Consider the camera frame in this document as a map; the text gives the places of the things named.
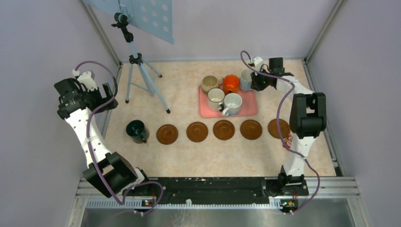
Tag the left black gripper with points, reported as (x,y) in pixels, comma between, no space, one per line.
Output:
(110,104)

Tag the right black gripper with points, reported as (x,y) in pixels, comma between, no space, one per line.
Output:
(255,84)

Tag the light blue mug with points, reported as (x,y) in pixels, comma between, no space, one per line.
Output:
(246,80)

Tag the orange glass mug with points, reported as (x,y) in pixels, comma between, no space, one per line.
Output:
(231,84)

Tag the white mug front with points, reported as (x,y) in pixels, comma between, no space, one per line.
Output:
(232,104)

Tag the white mug dark rim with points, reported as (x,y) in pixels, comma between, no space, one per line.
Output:
(216,99)

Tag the dark wooden coaster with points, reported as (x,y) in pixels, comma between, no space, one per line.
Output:
(251,129)
(223,130)
(274,129)
(167,134)
(197,132)

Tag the dark green mug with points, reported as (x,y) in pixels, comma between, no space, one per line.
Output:
(135,127)

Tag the light wooden coaster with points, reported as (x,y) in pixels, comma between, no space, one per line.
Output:
(141,138)

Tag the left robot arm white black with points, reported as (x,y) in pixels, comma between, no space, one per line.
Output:
(107,171)

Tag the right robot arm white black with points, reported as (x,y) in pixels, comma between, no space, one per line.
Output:
(307,117)

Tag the pink tray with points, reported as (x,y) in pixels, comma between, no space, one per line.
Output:
(249,106)

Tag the beige mug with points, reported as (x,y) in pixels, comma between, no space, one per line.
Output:
(209,82)

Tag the blue tripod stand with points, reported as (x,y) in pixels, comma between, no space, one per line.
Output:
(136,59)

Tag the red owl figurine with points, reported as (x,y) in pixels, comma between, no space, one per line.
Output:
(288,141)

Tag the blue perforated board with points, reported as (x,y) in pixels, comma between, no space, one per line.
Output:
(151,16)

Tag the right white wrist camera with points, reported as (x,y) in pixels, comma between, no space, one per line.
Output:
(256,63)

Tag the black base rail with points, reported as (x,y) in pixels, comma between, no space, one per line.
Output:
(218,190)

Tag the white cable duct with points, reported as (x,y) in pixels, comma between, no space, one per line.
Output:
(140,204)

